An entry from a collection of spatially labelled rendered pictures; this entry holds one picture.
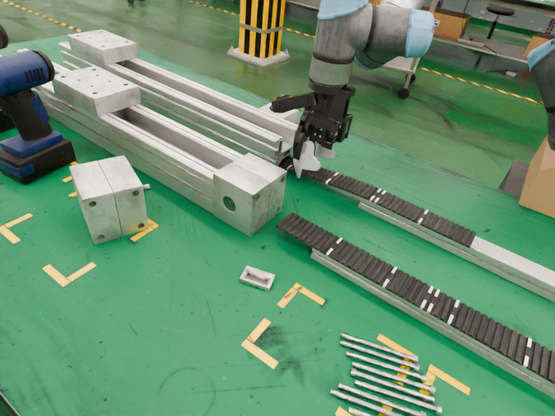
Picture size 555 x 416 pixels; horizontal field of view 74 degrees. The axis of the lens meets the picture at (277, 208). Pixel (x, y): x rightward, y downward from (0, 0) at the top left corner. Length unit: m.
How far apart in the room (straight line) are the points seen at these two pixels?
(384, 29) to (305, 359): 0.52
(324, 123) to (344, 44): 0.14
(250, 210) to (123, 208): 0.21
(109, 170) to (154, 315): 0.26
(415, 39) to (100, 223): 0.59
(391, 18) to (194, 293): 0.54
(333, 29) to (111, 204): 0.46
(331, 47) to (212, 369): 0.53
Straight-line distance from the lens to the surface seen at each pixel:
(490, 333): 0.62
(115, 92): 0.89
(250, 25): 4.09
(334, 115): 0.73
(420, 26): 0.71
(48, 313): 0.61
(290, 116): 0.97
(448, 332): 0.62
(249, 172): 0.66
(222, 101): 0.96
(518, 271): 0.76
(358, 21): 0.69
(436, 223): 0.77
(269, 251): 0.65
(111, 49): 1.17
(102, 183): 0.65
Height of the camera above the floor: 1.24
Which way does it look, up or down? 39 degrees down
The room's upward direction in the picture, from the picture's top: 8 degrees clockwise
